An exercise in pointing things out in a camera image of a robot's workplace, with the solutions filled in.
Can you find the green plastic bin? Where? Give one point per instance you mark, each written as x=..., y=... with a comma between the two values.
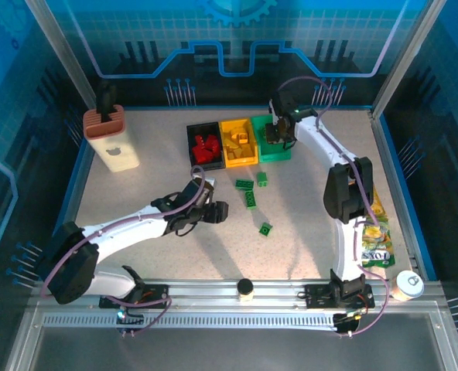
x=275, y=155

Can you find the yellow lego brick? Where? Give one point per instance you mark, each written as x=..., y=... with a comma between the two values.
x=233, y=155
x=247, y=150
x=240, y=137
x=231, y=146

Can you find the yellow plastic bin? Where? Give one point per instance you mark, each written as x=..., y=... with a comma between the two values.
x=252, y=160

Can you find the long green lego brick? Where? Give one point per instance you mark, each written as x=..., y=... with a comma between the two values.
x=250, y=199

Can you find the red lego brick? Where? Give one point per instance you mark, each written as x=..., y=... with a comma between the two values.
x=199, y=141
x=212, y=142
x=200, y=155
x=215, y=153

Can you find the black plastic bin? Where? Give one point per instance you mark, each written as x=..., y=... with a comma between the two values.
x=190, y=133

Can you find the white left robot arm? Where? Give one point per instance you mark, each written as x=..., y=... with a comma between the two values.
x=124, y=230

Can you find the small green lego brick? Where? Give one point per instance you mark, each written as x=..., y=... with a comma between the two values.
x=265, y=229

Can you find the bottle with black cap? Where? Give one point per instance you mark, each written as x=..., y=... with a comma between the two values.
x=245, y=286

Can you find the white knife block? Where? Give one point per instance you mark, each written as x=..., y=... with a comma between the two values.
x=115, y=148

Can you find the yellow snack bag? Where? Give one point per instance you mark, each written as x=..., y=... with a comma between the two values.
x=380, y=210

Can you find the grey metal panel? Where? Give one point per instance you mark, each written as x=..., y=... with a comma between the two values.
x=252, y=349

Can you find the green snack bag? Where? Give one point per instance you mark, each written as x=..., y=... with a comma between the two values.
x=380, y=247

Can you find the cup with white lid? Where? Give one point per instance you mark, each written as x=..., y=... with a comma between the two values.
x=409, y=284

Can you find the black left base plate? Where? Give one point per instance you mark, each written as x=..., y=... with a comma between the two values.
x=155, y=291

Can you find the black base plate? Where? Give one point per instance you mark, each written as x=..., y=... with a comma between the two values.
x=155, y=291
x=316, y=295

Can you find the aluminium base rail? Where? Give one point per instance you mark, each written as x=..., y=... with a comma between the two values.
x=198, y=293

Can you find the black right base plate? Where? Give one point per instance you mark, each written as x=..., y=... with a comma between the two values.
x=316, y=295

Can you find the aluminium frame post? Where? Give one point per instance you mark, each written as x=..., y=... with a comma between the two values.
x=406, y=54
x=62, y=54

